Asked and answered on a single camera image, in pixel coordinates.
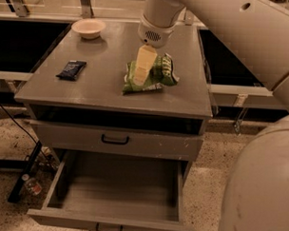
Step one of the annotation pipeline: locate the plastic bottle on floor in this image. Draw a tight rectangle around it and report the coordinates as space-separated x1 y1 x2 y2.
22 174 42 196

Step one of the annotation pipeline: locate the grey drawer cabinet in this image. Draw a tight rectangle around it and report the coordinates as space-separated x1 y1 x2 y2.
10 17 216 231

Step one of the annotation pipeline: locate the grey metal rail frame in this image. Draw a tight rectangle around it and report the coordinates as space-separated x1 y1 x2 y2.
0 0 289 111

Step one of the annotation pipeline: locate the green jalapeno chip bag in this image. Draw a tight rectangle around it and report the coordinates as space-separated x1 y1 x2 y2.
123 53 179 95

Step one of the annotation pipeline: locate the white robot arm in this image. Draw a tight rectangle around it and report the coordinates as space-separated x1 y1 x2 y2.
139 0 289 231

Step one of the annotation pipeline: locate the dark blue snack packet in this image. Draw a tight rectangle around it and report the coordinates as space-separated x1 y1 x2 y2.
56 61 87 81

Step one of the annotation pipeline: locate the open lower grey drawer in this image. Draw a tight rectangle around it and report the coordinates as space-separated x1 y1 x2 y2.
28 151 193 231

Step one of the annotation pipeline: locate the closed upper grey drawer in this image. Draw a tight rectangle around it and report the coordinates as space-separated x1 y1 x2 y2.
31 120 203 161

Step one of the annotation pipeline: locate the white paper bowl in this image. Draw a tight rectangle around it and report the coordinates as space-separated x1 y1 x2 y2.
71 18 106 40

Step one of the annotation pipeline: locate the black cable on floor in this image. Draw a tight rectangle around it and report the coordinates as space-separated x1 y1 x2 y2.
0 103 58 172

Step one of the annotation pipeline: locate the black bar on floor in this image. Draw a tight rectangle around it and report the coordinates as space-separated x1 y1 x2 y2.
8 142 42 203

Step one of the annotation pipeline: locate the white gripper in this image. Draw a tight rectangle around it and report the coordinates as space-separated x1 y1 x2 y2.
133 14 177 86

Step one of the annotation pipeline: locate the black upper drawer handle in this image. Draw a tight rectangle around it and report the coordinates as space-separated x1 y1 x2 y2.
101 134 129 145

